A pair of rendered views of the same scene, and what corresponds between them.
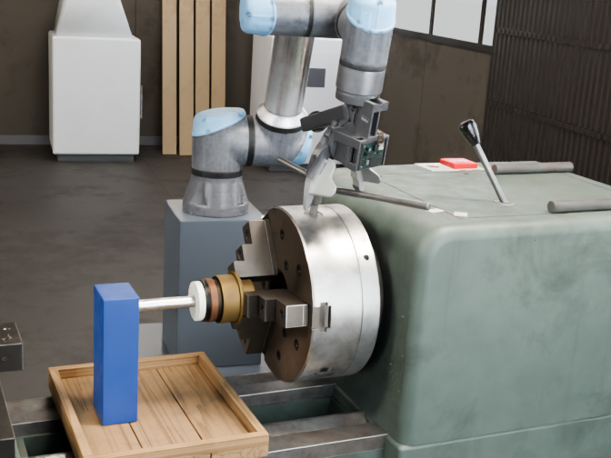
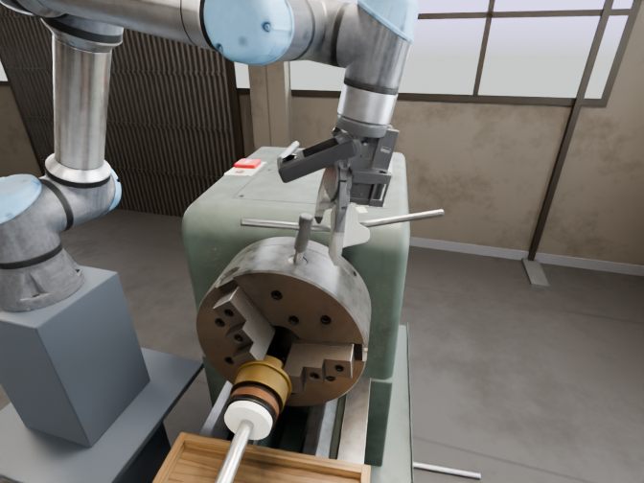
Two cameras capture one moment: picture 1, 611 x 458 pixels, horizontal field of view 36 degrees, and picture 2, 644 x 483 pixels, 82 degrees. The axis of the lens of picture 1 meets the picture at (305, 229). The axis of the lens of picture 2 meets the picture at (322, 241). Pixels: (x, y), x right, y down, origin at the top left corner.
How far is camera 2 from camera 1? 1.32 m
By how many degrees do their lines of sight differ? 53
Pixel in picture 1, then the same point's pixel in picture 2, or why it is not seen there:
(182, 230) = (41, 334)
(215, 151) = (30, 234)
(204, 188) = (34, 278)
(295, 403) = not seen: hidden behind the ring
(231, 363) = (131, 400)
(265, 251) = (257, 318)
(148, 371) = not seen: outside the picture
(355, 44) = (395, 59)
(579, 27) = not seen: hidden behind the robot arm
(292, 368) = (324, 395)
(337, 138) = (359, 179)
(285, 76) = (89, 126)
